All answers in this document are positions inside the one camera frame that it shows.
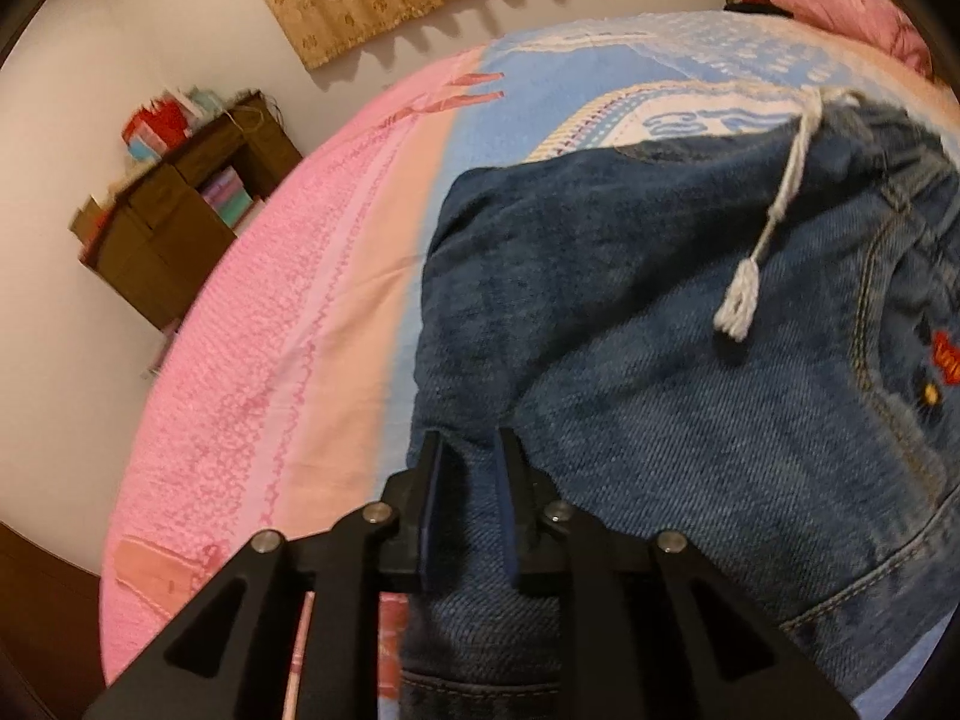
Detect blue printed blanket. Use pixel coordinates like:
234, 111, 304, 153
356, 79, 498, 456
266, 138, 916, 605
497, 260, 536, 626
409, 11, 960, 720

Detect brown wooden cabinet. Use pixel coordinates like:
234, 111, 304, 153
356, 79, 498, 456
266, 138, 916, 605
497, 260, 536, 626
71, 90, 305, 331

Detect blue denim pants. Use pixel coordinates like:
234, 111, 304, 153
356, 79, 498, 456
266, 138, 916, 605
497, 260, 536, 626
401, 86, 960, 720

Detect red box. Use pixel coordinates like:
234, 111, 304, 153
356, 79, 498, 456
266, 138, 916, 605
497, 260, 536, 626
124, 101, 188, 155

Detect brown wooden bed frame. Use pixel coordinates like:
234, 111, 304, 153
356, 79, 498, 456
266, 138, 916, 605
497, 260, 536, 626
0, 521, 106, 720

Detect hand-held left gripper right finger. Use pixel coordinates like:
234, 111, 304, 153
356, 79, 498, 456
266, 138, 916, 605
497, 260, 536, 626
490, 427, 860, 720

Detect stack of pastel books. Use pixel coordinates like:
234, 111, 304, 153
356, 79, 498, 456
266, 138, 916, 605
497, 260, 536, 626
201, 169, 252, 226

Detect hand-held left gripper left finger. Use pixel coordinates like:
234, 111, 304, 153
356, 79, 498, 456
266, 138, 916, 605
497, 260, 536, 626
81, 430, 446, 720

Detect pink pillow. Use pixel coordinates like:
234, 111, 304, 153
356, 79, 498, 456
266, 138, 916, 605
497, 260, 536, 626
772, 0, 935, 80

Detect pink bed sheet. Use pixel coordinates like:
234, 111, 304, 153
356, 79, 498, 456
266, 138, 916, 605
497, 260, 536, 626
97, 45, 503, 720

